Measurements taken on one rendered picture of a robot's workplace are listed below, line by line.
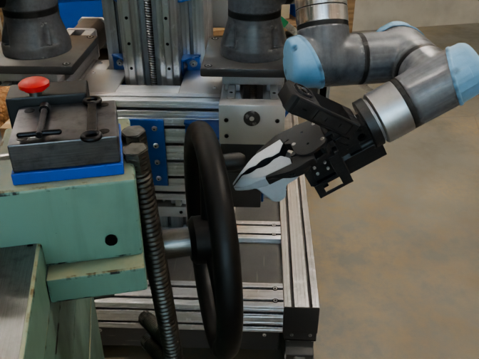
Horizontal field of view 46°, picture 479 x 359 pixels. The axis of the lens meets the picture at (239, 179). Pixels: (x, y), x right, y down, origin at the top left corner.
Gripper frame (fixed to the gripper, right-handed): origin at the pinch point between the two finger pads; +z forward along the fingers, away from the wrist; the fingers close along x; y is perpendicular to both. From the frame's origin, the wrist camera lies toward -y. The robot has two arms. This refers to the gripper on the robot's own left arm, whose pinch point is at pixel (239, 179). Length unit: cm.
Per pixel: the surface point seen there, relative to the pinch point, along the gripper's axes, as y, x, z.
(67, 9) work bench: 34, 273, 75
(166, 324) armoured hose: 1.4, -17.0, 14.6
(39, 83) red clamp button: -29.2, -9.7, 9.3
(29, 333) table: -19.8, -31.4, 15.3
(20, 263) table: -20.5, -22.9, 17.0
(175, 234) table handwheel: -6.1, -11.9, 8.0
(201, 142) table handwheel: -15.5, -11.8, -1.0
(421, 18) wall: 187, 323, -129
